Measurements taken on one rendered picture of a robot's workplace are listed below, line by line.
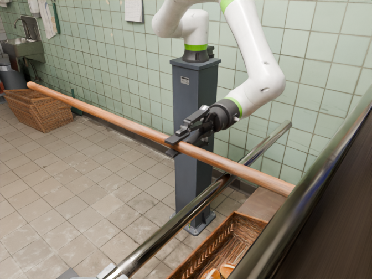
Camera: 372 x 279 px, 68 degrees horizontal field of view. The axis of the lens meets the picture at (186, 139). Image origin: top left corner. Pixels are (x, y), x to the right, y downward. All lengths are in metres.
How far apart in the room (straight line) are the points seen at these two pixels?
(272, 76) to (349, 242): 0.69
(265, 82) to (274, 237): 0.72
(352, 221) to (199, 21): 1.30
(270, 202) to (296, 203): 1.31
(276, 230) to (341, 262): 0.06
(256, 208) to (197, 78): 0.73
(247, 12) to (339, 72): 0.92
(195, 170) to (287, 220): 1.56
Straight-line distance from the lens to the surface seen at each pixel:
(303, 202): 0.22
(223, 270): 1.16
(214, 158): 0.66
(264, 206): 1.49
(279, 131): 0.90
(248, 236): 1.26
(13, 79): 4.93
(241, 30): 1.00
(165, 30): 1.40
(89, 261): 2.05
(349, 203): 0.28
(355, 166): 0.33
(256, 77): 0.90
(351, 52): 1.79
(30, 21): 4.49
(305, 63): 1.86
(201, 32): 1.48
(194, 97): 1.52
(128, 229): 2.16
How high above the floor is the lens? 1.58
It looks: 30 degrees down
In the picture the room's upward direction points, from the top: straight up
